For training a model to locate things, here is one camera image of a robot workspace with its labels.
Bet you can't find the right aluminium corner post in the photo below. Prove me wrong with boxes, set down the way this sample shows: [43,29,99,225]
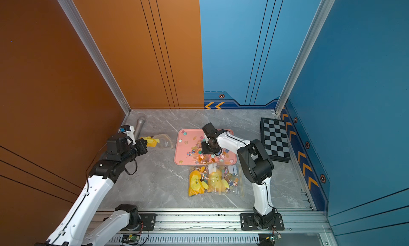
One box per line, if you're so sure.
[274,0,336,117]

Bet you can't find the yellow duck ziploc bag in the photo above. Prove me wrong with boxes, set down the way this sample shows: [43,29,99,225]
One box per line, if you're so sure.
[202,163,243,196]
[142,134,174,149]
[188,166,209,197]

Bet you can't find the green circuit board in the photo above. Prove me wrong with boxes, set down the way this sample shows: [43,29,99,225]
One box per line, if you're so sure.
[258,234,276,246]
[121,234,141,246]

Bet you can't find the right green circuit board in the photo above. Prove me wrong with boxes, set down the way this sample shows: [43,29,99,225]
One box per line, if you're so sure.
[258,234,276,246]

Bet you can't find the silver microphone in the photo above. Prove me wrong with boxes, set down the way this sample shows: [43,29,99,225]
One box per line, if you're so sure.
[134,117,145,140]

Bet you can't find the black white chessboard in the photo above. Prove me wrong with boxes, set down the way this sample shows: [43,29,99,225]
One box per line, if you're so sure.
[260,118,291,163]

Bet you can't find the aluminium front rail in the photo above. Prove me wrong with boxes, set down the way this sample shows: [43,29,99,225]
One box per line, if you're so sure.
[65,210,333,234]

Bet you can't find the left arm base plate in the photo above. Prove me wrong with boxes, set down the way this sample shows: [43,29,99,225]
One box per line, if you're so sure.
[125,213,157,232]

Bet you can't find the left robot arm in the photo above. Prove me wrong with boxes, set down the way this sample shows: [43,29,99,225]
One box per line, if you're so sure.
[43,133,148,246]

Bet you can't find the left aluminium corner post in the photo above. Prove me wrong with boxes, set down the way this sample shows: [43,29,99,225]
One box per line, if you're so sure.
[57,0,132,115]

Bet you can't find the left green circuit board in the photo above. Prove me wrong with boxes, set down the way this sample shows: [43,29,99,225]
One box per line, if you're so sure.
[121,234,141,246]

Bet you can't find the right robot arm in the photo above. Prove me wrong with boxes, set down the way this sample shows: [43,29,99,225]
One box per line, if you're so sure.
[201,123,278,230]

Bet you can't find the aluminium corner post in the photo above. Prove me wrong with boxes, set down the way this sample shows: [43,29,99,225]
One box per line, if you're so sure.
[274,0,336,117]
[57,0,132,115]

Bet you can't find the pink plastic tray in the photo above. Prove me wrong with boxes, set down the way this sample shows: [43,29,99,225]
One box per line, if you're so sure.
[174,129,237,166]

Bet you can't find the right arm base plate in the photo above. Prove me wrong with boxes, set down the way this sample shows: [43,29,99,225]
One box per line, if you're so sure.
[240,213,285,231]

